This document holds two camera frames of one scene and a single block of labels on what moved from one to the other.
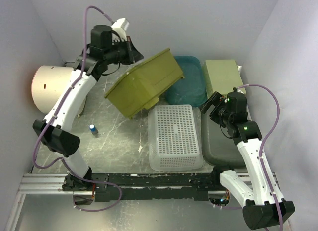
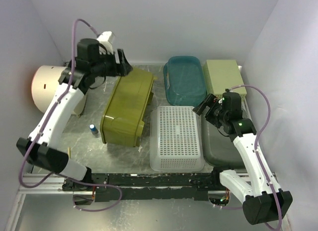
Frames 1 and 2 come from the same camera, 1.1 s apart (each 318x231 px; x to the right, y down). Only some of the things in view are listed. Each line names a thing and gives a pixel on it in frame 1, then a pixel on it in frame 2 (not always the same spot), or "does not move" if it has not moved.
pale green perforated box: [221, 76] does not move
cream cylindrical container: [47, 83] does not move
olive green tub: [138, 90] -> [125, 111]
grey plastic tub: [218, 149] does not move
